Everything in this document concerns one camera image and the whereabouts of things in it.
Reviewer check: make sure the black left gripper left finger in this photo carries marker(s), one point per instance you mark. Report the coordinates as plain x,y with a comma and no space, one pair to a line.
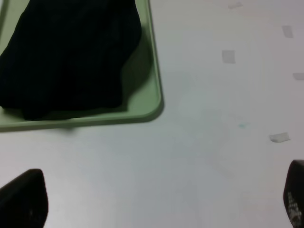
24,201

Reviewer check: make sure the black short sleeve t-shirt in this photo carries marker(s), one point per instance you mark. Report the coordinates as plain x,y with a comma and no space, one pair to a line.
68,55

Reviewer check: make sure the light green plastic tray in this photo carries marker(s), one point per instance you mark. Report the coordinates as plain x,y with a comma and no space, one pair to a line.
142,91

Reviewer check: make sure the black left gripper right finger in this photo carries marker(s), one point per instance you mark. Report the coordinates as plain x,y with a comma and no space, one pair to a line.
293,195

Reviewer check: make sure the clear tape piece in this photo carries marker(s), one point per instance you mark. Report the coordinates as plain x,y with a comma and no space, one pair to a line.
228,57
279,138

